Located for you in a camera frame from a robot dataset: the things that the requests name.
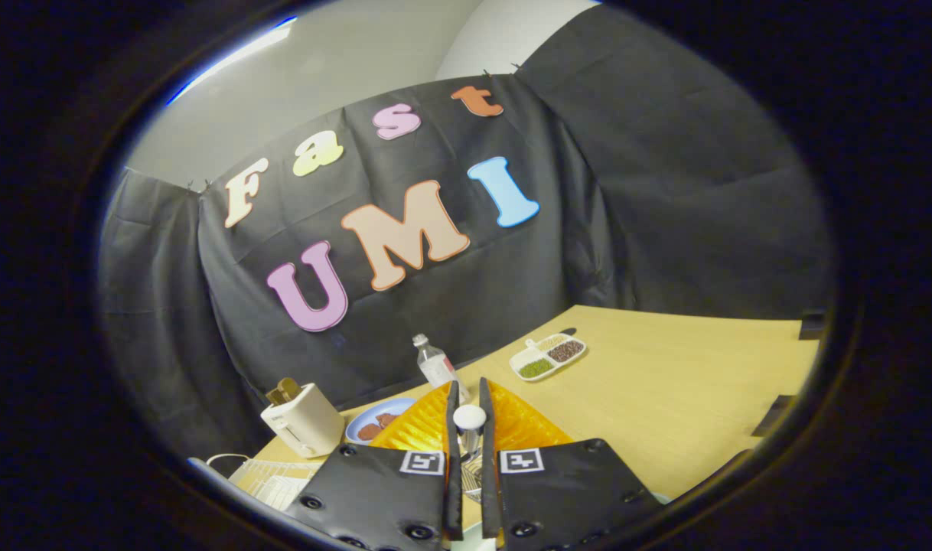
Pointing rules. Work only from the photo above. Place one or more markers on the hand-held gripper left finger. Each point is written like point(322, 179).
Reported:
point(454, 490)

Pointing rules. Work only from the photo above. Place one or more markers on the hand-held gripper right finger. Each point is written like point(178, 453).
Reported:
point(489, 490)

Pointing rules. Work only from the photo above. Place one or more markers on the clear plastic basket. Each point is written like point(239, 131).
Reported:
point(471, 478)

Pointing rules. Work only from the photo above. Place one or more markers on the blue plate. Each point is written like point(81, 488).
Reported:
point(370, 417)

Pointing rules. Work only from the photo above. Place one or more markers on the brown food piece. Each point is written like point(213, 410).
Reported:
point(368, 432)
point(388, 419)

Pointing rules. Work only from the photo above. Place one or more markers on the clear plastic bottle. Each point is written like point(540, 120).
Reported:
point(435, 367)

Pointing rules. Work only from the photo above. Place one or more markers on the white divided tray of beans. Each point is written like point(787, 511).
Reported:
point(546, 358)

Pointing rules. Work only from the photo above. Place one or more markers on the cream toaster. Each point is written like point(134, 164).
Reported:
point(305, 425)

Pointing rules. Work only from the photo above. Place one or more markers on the brown toast slice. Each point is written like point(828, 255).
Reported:
point(284, 392)

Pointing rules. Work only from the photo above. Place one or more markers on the black table edge clamp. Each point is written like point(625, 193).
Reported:
point(772, 415)
point(812, 323)

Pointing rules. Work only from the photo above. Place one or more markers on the black backdrop cloth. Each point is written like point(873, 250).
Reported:
point(634, 191)

